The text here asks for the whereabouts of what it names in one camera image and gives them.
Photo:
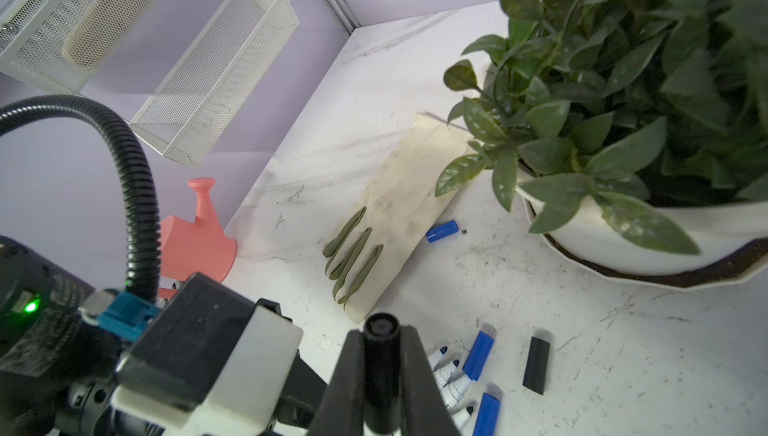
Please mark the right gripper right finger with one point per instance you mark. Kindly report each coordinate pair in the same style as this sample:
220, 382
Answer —
423, 411

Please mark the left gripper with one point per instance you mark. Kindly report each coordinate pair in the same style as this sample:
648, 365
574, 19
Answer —
55, 367

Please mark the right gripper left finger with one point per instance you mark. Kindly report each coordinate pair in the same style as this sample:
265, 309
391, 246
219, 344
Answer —
341, 411

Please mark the black pen cap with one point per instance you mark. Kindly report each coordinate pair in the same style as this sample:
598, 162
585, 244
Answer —
382, 407
535, 373

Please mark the white marker pen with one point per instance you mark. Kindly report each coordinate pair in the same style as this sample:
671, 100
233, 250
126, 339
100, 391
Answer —
463, 415
436, 357

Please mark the blue pen cap loose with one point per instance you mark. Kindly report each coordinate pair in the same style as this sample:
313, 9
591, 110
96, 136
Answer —
442, 230

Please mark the white marker blue tip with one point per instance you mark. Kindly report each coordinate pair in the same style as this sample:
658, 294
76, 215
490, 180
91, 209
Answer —
444, 374

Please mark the white marker blue cap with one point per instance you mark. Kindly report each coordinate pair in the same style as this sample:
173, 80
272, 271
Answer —
472, 369

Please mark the lower white mesh shelf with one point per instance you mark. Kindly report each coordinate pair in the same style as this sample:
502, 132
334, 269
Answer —
201, 95

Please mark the white mesh shelf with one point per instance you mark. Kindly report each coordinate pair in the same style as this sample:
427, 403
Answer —
33, 33
201, 95

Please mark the upper white mesh shelf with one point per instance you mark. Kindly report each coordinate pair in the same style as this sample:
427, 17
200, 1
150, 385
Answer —
33, 33

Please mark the potted green plant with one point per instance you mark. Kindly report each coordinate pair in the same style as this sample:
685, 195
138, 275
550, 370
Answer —
635, 131

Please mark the beige glove in shelf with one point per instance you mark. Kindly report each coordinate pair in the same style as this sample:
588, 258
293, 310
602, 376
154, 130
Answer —
99, 30

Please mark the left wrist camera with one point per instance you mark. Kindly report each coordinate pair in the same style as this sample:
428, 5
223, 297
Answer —
210, 362

